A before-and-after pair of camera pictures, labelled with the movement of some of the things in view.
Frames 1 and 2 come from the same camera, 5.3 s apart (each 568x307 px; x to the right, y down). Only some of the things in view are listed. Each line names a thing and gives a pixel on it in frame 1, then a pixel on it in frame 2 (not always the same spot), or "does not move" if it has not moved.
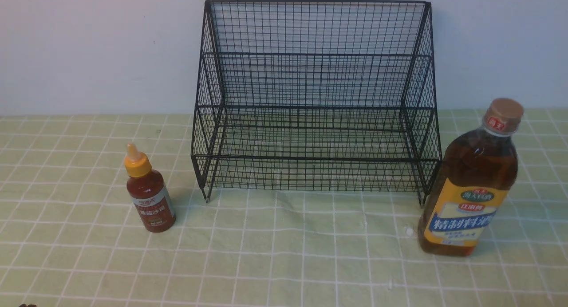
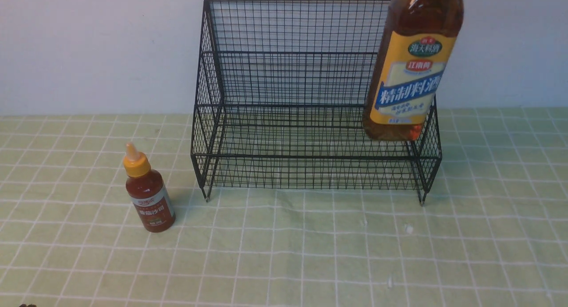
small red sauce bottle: (149, 193) does not move
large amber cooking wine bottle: (470, 183) → (409, 61)
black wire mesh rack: (315, 95) does not move
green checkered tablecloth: (66, 239) does not move
